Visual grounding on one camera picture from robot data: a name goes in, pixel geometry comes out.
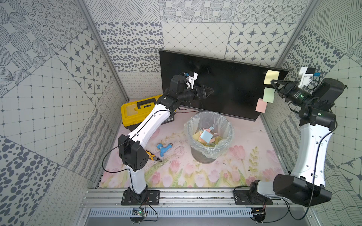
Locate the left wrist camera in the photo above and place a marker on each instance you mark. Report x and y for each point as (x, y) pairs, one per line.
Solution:
(190, 79)

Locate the yellow black pliers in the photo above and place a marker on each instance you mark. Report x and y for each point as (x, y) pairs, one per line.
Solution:
(153, 157)

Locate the right controller board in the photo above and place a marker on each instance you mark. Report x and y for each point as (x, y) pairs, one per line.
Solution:
(258, 215)

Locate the left controller board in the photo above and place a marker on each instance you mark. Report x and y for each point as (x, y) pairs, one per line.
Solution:
(138, 215)

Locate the black flat monitor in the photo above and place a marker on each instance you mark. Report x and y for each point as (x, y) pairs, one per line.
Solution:
(237, 86)

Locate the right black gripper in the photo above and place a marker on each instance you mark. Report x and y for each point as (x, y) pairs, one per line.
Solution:
(287, 89)

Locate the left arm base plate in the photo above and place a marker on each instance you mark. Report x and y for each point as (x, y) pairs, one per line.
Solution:
(149, 197)

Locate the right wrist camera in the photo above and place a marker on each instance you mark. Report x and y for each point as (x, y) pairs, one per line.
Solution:
(308, 75)

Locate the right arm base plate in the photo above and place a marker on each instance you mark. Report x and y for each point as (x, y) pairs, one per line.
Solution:
(246, 197)

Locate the green sticky note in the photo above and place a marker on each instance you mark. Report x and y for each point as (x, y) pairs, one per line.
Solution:
(269, 95)

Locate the grey bin with plastic liner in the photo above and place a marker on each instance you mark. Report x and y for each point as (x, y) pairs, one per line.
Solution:
(209, 135)

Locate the floral table mat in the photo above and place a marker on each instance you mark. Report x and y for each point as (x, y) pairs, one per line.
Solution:
(250, 157)

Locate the controller board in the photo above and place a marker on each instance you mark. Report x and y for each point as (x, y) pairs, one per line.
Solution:
(138, 215)
(258, 215)

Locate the aluminium mounting rail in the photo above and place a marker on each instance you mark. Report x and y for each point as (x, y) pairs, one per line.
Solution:
(173, 197)

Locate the yellow sticky note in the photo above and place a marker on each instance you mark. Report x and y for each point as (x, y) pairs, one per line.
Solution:
(271, 75)

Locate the blue plastic tool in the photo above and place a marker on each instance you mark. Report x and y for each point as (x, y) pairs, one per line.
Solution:
(163, 149)

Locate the yellow black toolbox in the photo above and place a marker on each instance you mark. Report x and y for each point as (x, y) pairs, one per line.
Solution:
(134, 113)

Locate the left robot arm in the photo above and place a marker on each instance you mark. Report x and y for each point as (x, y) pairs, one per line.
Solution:
(131, 147)

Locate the pink sticky note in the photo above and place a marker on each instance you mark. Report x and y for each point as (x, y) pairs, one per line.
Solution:
(261, 106)

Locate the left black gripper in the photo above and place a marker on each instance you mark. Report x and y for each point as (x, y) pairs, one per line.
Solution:
(199, 92)

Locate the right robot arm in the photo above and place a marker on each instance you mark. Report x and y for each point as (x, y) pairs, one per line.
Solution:
(305, 185)

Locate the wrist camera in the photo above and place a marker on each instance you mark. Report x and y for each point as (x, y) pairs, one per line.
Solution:
(308, 75)
(190, 79)

